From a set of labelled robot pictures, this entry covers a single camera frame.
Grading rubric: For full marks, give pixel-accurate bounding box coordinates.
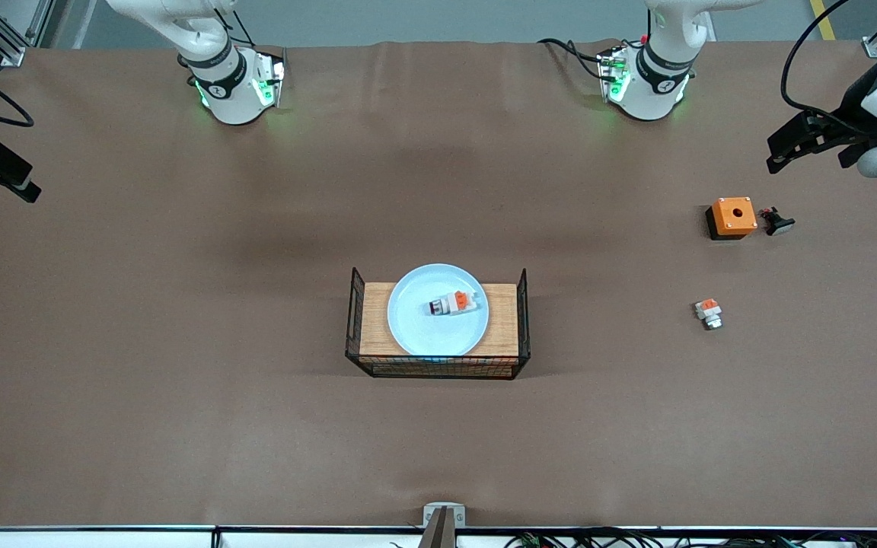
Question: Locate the red white push button unit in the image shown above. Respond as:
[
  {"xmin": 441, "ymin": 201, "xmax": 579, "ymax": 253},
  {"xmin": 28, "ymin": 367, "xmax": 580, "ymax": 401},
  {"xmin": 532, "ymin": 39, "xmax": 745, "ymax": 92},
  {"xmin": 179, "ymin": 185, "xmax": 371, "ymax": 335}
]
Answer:
[{"xmin": 429, "ymin": 290, "xmax": 482, "ymax": 317}]

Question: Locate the light blue round plate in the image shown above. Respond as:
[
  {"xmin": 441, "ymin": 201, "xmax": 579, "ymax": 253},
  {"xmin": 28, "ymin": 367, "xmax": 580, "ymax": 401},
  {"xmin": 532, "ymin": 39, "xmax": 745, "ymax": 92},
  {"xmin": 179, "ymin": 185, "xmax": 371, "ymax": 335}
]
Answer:
[{"xmin": 387, "ymin": 263, "xmax": 490, "ymax": 358}]

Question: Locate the black push button cap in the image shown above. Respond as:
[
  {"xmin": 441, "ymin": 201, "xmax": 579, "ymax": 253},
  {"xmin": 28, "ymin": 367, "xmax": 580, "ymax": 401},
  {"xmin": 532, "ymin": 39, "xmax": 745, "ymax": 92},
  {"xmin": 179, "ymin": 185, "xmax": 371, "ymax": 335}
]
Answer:
[{"xmin": 760, "ymin": 205, "xmax": 796, "ymax": 237}]

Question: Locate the brown table cover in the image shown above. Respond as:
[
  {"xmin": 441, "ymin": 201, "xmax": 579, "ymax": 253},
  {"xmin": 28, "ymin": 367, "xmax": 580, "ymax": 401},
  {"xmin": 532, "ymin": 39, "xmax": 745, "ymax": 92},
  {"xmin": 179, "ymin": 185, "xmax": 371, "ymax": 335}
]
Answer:
[{"xmin": 0, "ymin": 40, "xmax": 877, "ymax": 530}]

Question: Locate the wooden board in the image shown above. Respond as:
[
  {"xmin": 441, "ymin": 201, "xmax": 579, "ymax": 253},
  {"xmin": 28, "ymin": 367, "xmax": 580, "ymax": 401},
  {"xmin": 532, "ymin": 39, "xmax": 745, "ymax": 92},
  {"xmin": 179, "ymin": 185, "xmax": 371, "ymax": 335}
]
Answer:
[{"xmin": 359, "ymin": 282, "xmax": 520, "ymax": 358}]

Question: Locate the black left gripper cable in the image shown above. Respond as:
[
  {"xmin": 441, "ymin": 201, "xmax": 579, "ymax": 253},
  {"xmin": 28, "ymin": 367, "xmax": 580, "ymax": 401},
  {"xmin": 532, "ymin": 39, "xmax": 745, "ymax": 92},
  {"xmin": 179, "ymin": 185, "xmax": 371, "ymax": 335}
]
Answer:
[{"xmin": 780, "ymin": 0, "xmax": 877, "ymax": 135}]

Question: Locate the orange button enclosure box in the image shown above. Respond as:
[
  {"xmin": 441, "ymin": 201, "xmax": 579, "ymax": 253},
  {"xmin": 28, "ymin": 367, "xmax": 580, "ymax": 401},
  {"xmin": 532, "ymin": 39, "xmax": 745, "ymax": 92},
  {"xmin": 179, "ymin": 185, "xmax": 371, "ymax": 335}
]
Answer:
[{"xmin": 705, "ymin": 196, "xmax": 759, "ymax": 241}]

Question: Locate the black left arm base cable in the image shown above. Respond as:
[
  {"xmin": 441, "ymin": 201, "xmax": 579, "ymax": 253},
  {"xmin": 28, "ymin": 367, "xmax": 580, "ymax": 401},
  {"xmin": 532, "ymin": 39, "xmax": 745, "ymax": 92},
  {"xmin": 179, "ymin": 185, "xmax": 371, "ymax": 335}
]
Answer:
[{"xmin": 537, "ymin": 37, "xmax": 608, "ymax": 81}]

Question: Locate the white table edge rail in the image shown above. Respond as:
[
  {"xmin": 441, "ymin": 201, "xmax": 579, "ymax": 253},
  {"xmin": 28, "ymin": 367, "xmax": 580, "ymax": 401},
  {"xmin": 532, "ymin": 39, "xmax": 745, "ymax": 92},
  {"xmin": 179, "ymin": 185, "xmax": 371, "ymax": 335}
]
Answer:
[{"xmin": 0, "ymin": 525, "xmax": 877, "ymax": 548}]

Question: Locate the black wire rack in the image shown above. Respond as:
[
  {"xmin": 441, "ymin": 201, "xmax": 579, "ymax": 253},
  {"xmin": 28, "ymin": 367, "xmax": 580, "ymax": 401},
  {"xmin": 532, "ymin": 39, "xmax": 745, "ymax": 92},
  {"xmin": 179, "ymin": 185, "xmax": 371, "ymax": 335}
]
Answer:
[{"xmin": 345, "ymin": 266, "xmax": 531, "ymax": 381}]

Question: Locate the black cable bundle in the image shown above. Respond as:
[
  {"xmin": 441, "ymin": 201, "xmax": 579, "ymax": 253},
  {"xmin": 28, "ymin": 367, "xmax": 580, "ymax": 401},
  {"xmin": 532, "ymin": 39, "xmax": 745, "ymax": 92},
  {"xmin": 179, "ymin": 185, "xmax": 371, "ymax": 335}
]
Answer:
[{"xmin": 501, "ymin": 527, "xmax": 877, "ymax": 548}]

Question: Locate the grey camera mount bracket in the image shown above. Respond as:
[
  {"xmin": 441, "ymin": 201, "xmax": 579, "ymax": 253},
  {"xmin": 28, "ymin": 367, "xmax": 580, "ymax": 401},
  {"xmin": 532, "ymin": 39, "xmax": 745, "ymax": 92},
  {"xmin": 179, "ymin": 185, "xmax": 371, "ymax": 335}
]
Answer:
[{"xmin": 422, "ymin": 502, "xmax": 467, "ymax": 548}]

